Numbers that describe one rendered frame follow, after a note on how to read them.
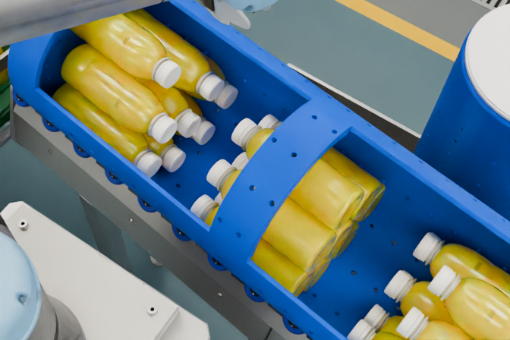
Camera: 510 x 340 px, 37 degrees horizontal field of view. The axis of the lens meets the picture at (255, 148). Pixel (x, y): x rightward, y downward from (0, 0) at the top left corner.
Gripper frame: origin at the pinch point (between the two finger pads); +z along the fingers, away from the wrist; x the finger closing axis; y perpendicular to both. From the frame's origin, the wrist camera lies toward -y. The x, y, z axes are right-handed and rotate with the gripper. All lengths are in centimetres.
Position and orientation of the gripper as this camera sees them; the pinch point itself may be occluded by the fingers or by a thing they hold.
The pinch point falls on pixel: (224, 11)
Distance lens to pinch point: 92.4
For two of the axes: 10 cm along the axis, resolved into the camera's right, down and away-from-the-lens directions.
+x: 6.4, -6.5, 4.0
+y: 7.7, 5.7, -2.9
